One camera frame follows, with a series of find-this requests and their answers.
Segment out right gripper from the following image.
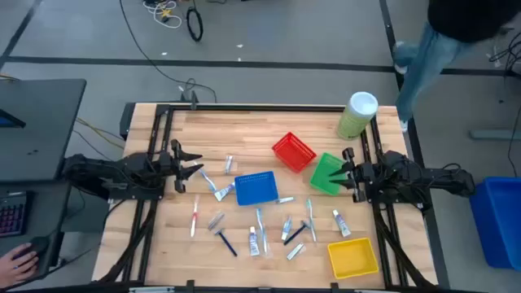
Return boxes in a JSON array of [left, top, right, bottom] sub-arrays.
[[328, 147, 378, 203]]

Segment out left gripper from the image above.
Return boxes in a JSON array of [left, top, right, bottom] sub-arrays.
[[158, 139, 204, 195]]

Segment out pale toothbrush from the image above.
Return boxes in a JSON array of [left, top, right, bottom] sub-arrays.
[[194, 161, 219, 194]]

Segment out teal toothbrush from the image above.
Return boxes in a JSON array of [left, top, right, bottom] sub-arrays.
[[305, 198, 317, 243]]

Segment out black-handled razor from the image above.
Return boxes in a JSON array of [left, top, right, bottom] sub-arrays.
[[282, 220, 312, 247]]

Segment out blue toothbrush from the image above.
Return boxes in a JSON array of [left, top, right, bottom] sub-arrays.
[[255, 208, 273, 258]]

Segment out green plastic basket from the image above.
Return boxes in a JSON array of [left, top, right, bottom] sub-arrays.
[[309, 151, 355, 197]]

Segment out red toothbrush in clear wrap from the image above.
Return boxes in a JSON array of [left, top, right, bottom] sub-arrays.
[[190, 194, 201, 238]]

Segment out red plastic basket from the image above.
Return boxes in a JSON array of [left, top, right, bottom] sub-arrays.
[[271, 131, 317, 173]]

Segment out green wipes canister white lid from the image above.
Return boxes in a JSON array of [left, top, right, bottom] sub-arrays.
[[335, 91, 379, 142]]

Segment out blue plastic basket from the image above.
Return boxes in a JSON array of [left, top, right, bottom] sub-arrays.
[[234, 170, 280, 207]]

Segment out yellow plastic basket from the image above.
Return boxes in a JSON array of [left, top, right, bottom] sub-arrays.
[[326, 237, 379, 280]]

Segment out person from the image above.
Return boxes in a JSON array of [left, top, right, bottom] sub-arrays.
[[392, 0, 521, 133]]

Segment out black desk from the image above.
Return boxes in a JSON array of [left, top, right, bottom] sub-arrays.
[[0, 78, 87, 182], [0, 178, 72, 286]]

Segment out grey floor stand foot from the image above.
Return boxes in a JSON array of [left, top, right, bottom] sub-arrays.
[[468, 129, 521, 142]]

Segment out large blue storage bin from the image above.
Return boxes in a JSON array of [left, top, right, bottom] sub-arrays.
[[470, 176, 521, 272]]

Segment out black computer mouse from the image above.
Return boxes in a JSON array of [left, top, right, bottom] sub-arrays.
[[24, 237, 50, 261]]

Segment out black backlit keyboard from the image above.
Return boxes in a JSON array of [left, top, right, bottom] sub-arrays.
[[0, 190, 28, 238]]

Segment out black monitor with blue screen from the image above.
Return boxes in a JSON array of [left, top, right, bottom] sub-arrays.
[[0, 108, 26, 129]]

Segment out person's hand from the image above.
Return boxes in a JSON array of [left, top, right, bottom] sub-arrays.
[[0, 243, 40, 290]]

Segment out blue-handled razor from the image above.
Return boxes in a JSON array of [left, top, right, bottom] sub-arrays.
[[213, 227, 239, 258]]

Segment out black aluminium table frame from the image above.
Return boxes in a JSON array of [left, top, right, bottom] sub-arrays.
[[120, 102, 439, 293]]

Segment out thin yellow cable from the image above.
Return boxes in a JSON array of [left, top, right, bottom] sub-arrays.
[[75, 116, 125, 151]]

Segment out long black floor cable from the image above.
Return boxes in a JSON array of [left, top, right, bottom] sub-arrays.
[[119, 0, 218, 103]]

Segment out coiled black cable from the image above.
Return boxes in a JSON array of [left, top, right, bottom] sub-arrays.
[[186, 6, 204, 43]]

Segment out white cable bundle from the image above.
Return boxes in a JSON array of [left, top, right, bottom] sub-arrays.
[[142, 0, 183, 30]]

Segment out tangled black cables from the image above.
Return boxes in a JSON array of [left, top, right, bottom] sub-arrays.
[[488, 28, 521, 78]]

